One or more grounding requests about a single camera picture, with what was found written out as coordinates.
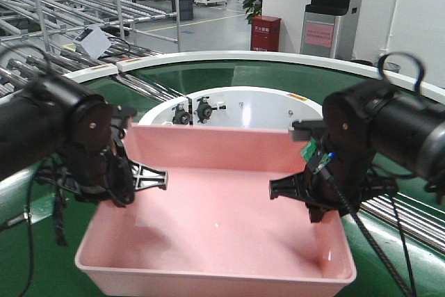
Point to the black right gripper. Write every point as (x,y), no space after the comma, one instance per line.
(346,173)

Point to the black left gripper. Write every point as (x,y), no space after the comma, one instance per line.
(94,166)

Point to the pink plastic bin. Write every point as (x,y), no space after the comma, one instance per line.
(214,231)

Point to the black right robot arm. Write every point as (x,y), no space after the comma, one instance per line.
(370,118)

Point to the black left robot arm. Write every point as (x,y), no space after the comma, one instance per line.
(55,115)

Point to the metal roller rack shelf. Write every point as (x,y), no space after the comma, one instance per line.
(25,21)

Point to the green circuit board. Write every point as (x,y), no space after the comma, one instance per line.
(315,157)

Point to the white outer conveyor rim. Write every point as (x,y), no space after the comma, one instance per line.
(312,77)

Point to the steel conveyor rollers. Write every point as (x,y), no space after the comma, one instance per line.
(420,220)

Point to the white control box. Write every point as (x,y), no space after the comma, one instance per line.
(92,42)

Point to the red fire equipment box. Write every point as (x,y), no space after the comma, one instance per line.
(265,33)

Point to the grey water dispenser machine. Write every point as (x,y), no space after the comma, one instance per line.
(328,29)

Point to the dark plastic crate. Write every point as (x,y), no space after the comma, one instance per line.
(186,10)

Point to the grey wrist camera block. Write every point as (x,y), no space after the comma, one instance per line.
(305,130)

